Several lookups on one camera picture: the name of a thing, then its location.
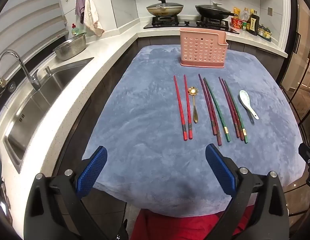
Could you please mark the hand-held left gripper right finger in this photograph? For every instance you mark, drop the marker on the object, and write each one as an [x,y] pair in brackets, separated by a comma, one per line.
[220,168]

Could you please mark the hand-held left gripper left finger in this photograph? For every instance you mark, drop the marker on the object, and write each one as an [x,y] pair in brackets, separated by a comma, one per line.
[92,170]

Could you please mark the green chopstick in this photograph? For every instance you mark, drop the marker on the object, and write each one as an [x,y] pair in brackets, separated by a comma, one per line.
[217,110]
[235,110]

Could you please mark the red chopstick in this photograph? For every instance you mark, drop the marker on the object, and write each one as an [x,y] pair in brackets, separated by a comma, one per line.
[180,107]
[188,107]

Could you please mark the white ceramic spoon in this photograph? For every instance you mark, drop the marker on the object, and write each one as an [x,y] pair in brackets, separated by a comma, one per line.
[243,97]

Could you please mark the pink perforated utensil holder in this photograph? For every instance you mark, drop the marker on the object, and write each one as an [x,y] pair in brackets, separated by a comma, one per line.
[202,47]

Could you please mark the maroon chopstick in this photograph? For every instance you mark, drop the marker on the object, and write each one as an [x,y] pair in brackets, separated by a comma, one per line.
[237,123]
[212,123]

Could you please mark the dark purple chopstick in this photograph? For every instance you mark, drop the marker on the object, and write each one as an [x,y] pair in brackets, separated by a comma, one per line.
[228,106]
[209,108]

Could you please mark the red cloth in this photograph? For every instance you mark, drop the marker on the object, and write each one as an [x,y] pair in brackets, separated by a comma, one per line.
[175,227]

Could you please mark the blue plush cloth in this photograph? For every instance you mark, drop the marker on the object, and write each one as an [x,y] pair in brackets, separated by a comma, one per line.
[150,120]

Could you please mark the gold flower spoon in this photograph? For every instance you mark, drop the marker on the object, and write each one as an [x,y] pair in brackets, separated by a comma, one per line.
[192,91]

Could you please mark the stainless steel sink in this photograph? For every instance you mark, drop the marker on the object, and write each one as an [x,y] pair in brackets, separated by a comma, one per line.
[45,100]

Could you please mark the glass door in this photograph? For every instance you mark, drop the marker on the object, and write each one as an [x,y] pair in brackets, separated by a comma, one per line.
[302,67]

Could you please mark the steel colander bowl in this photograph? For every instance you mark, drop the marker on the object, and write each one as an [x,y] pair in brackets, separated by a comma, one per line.
[70,48]

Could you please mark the white stone countertop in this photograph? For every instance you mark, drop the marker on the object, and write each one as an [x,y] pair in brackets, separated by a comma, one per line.
[115,45]

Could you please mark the spice jar set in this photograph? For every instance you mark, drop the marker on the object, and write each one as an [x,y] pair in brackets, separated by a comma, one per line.
[264,32]

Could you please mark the green dish soap bottle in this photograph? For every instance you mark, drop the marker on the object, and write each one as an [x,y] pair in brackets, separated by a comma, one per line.
[75,31]

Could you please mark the chrome faucet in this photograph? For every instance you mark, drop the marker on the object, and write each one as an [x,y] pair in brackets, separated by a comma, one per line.
[10,53]

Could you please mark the small green-capped jar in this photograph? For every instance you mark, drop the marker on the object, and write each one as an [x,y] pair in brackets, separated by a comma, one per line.
[244,27]

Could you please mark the red instant noodle cup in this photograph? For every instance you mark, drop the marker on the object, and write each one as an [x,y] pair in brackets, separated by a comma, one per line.
[237,23]

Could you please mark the yellow-capped dark bottle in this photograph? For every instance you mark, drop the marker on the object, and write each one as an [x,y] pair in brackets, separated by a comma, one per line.
[249,23]

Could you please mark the dark soy sauce bottle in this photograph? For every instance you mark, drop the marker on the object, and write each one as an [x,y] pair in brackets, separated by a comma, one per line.
[254,23]

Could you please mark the black gas stove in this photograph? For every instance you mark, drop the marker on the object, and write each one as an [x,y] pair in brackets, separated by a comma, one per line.
[170,25]

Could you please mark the white hanging towel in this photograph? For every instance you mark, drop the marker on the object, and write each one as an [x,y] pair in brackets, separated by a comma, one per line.
[91,15]

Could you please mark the black frying pan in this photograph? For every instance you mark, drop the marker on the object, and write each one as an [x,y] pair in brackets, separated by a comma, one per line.
[212,13]

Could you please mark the clear plastic bottle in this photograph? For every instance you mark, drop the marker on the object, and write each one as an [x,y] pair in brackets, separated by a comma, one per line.
[245,15]

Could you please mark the yellow seasoning packet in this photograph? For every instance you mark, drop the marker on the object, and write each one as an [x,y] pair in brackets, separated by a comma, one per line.
[237,11]

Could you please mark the window blind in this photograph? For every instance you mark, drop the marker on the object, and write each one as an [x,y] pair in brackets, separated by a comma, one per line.
[27,22]

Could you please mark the glass pan lid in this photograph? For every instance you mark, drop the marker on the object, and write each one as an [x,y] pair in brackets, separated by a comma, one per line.
[212,7]

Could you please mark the purple hanging cloth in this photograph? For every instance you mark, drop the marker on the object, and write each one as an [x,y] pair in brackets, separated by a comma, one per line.
[80,3]

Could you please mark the beige wok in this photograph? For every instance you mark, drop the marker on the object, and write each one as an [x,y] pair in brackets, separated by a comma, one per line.
[165,11]

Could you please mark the glass wok lid black knob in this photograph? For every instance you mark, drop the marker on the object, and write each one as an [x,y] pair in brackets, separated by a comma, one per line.
[165,5]

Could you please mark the bronze wall socket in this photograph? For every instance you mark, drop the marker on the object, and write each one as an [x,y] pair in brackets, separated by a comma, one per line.
[270,11]

